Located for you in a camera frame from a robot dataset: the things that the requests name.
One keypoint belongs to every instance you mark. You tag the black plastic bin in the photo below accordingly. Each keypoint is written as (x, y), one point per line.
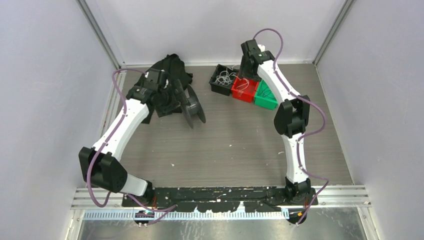
(222, 79)

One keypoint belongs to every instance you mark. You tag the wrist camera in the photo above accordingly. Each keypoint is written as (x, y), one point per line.
(155, 79)
(261, 47)

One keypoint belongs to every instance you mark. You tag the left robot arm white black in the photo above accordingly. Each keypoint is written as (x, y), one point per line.
(100, 163)

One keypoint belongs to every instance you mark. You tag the red plastic bin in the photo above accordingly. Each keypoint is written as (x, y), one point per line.
(244, 89)

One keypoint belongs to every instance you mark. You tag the grey plastic cable spool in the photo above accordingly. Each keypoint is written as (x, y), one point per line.
(190, 105)

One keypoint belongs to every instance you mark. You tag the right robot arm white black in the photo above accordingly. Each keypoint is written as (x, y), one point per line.
(290, 121)

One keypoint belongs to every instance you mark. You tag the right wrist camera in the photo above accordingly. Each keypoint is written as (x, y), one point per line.
(261, 47)

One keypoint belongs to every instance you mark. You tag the green plastic bin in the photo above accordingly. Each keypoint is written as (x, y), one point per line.
(264, 97)

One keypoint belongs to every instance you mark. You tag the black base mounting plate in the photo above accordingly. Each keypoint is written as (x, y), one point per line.
(253, 199)

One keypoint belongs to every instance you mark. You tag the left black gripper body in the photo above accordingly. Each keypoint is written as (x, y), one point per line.
(170, 101)

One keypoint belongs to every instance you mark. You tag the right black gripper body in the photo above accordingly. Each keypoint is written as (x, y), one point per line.
(244, 72)

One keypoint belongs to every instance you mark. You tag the black cloth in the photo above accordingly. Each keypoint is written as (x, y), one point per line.
(175, 69)

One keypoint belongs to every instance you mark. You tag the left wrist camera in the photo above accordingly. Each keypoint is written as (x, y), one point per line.
(155, 79)

